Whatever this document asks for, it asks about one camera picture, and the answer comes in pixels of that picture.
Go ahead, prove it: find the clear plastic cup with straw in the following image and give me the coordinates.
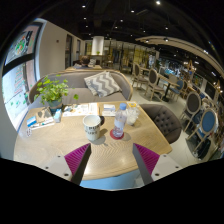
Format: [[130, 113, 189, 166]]
[[125, 101, 141, 127]]

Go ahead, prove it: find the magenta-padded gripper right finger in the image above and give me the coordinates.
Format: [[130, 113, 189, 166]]
[[132, 143, 183, 186]]

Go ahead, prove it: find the white tube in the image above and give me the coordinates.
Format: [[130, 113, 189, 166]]
[[31, 119, 56, 130]]

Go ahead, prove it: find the white mug with black print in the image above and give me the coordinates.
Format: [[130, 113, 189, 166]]
[[82, 114, 106, 142]]

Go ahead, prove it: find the small blue-white packet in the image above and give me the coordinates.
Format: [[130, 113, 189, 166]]
[[103, 104, 117, 113]]

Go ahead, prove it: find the group of ceiling lights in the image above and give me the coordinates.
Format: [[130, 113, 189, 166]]
[[79, 0, 224, 91]]

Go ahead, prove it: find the grey curved sofa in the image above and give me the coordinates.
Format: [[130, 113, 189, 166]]
[[28, 69, 134, 109]]

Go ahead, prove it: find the potted green plant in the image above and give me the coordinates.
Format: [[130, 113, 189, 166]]
[[33, 74, 80, 113]]

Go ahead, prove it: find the window with festive stickers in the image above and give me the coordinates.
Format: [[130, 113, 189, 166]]
[[1, 21, 44, 131]]

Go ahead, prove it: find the brown kraft paper card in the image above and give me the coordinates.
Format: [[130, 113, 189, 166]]
[[35, 106, 53, 124]]

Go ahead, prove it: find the group of dining chairs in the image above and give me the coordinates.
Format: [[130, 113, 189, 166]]
[[130, 61, 224, 162]]

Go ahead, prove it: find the grey tufted armchair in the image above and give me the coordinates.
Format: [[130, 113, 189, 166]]
[[139, 103, 184, 145]]

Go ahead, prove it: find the clear plastic water bottle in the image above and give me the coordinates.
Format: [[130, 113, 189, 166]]
[[112, 102, 128, 139]]

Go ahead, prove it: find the small blue and white box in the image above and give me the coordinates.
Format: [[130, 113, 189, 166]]
[[26, 115, 38, 128]]

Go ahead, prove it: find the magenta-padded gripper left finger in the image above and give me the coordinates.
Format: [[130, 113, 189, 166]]
[[41, 143, 92, 186]]

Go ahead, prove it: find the flat round red coaster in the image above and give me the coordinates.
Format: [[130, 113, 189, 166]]
[[109, 129, 125, 141]]

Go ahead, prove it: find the person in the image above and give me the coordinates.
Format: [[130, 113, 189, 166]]
[[73, 55, 93, 70]]

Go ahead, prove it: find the small pale blue pack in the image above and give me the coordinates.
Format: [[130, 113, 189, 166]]
[[53, 108, 63, 124]]

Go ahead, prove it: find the printed paper menu sheet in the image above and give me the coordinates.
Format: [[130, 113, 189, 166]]
[[62, 102, 91, 118]]

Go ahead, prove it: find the grey chevron cushion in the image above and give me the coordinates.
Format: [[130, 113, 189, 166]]
[[83, 70, 123, 98]]

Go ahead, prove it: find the white carton box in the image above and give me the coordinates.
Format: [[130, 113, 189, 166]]
[[89, 102, 101, 116]]

